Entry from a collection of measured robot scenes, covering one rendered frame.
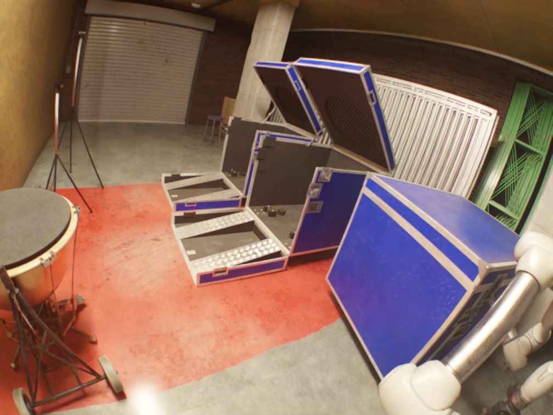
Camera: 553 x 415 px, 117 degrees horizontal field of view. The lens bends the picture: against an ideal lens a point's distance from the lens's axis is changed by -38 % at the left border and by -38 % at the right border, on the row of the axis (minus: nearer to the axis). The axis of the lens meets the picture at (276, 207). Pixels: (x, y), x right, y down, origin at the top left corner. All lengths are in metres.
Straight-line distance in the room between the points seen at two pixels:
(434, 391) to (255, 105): 4.51
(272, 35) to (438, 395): 4.74
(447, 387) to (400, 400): 0.13
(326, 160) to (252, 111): 1.93
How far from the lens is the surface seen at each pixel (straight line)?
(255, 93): 4.69
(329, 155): 3.26
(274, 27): 4.81
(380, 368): 1.72
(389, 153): 2.59
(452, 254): 1.30
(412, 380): 0.79
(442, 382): 0.79
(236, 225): 2.62
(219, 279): 2.08
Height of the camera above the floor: 1.42
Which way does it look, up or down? 24 degrees down
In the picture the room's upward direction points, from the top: 15 degrees clockwise
